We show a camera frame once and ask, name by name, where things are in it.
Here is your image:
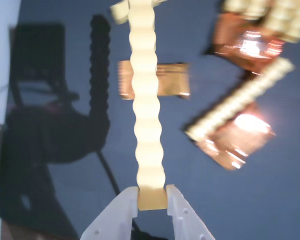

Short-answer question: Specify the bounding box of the flat sealed gold wrapper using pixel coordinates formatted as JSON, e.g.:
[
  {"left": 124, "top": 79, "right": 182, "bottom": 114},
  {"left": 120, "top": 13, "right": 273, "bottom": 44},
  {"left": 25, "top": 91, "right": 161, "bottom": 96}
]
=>
[{"left": 117, "top": 60, "right": 191, "bottom": 101}]

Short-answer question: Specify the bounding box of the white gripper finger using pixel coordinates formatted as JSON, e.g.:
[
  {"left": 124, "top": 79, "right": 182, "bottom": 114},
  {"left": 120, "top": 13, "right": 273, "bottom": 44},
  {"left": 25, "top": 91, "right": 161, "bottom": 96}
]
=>
[
  {"left": 165, "top": 184, "right": 216, "bottom": 240},
  {"left": 79, "top": 186, "right": 140, "bottom": 240}
]

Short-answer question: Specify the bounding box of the torn open gold wrapper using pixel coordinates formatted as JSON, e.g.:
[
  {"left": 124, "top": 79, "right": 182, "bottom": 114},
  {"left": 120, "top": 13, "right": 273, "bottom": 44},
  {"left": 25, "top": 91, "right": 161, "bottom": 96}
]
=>
[{"left": 204, "top": 12, "right": 286, "bottom": 75}]

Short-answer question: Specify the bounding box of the crumpled gold foil wrapper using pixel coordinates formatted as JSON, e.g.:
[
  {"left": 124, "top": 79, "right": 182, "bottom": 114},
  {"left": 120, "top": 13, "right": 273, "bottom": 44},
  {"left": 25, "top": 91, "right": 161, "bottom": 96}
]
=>
[{"left": 194, "top": 101, "right": 277, "bottom": 172}]

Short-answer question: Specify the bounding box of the dark grey table mat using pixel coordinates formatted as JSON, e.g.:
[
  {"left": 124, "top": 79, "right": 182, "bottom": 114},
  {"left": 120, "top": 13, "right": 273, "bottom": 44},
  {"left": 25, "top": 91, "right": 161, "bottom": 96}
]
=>
[{"left": 0, "top": 0, "right": 300, "bottom": 240}]

